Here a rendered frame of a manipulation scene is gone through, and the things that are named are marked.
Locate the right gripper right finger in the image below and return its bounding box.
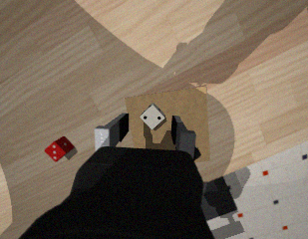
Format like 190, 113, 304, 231
171, 116, 196, 158

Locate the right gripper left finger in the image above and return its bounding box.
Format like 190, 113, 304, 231
94, 113, 129, 151

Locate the black die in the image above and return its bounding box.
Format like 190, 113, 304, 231
193, 147, 201, 160

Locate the red die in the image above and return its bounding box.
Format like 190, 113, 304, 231
44, 136, 74, 162

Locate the grey die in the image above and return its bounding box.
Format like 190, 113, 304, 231
140, 103, 165, 129

